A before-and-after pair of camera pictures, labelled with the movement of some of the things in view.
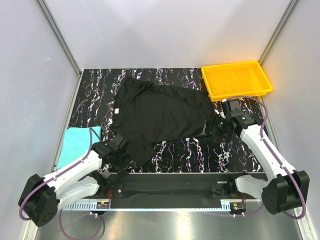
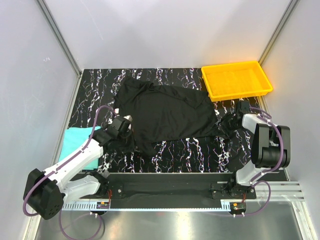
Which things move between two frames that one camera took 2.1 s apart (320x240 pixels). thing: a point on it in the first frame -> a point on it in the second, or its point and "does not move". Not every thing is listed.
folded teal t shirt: (77, 141) does not move
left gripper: (128, 160) -> (129, 133)
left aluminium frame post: (46, 11) does not move
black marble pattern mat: (95, 93) does not move
